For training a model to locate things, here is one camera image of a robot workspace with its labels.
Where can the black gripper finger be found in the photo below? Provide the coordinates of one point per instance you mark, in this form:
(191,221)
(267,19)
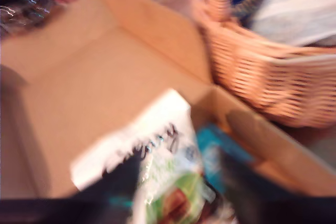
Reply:
(123,182)
(241,182)

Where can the white Galaxy egg bag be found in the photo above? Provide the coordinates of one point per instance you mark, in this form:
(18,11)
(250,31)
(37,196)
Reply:
(162,129)

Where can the Galaxy mint egg bag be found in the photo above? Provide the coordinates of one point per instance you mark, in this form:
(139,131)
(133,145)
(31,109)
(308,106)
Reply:
(294,11)

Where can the woven wicker basket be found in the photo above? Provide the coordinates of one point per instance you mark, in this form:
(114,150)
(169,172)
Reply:
(262,82)

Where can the brown cardboard box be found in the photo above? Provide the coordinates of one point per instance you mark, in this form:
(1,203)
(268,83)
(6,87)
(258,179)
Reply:
(92,77)

